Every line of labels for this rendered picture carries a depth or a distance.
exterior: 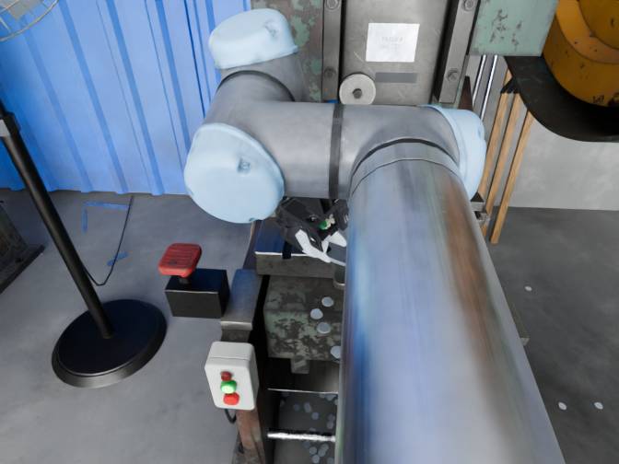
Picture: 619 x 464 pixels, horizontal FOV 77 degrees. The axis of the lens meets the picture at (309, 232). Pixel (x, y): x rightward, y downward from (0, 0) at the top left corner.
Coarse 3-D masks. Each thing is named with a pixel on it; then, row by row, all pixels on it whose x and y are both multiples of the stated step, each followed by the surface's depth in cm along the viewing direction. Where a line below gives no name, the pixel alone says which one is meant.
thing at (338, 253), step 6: (348, 204) 73; (342, 234) 66; (330, 246) 64; (336, 246) 64; (342, 246) 64; (330, 252) 63; (336, 252) 63; (342, 252) 63; (330, 258) 61; (336, 258) 62; (342, 258) 62; (342, 264) 60
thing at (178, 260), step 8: (168, 248) 67; (176, 248) 67; (184, 248) 67; (192, 248) 67; (200, 248) 67; (168, 256) 65; (176, 256) 65; (184, 256) 65; (192, 256) 65; (200, 256) 67; (160, 264) 64; (168, 264) 63; (176, 264) 63; (184, 264) 63; (192, 264) 64; (160, 272) 64; (168, 272) 63; (176, 272) 63; (184, 272) 63; (192, 272) 64
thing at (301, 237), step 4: (300, 232) 54; (296, 236) 55; (300, 236) 55; (304, 236) 55; (300, 240) 56; (304, 240) 56; (308, 240) 55; (300, 244) 56; (304, 244) 57; (308, 244) 56; (304, 248) 57; (308, 248) 57; (312, 248) 56; (308, 252) 58; (312, 252) 58; (316, 252) 56; (320, 252) 55; (312, 256) 60; (316, 256) 58; (320, 256) 57; (324, 256) 55; (324, 260) 56; (328, 260) 55
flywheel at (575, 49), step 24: (576, 0) 72; (600, 0) 66; (552, 24) 74; (576, 24) 70; (600, 24) 66; (552, 48) 74; (576, 48) 67; (600, 48) 64; (552, 72) 74; (576, 72) 66; (600, 72) 60; (576, 96) 66; (600, 96) 60
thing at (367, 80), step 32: (352, 0) 54; (384, 0) 53; (416, 0) 53; (448, 0) 53; (352, 32) 56; (384, 32) 56; (416, 32) 56; (352, 64) 59; (384, 64) 59; (416, 64) 58; (352, 96) 61; (384, 96) 61; (416, 96) 61
